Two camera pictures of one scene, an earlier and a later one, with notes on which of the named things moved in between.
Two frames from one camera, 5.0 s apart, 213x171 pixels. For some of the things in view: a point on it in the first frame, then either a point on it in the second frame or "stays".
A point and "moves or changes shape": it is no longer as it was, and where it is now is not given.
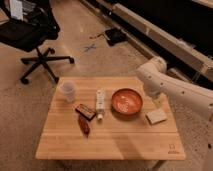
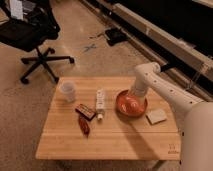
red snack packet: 84,125 stays
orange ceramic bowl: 127,101 moves or changes shape
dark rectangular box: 85,111 stays
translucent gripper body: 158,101 -> 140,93
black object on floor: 115,36 stays
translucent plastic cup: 68,87 stays
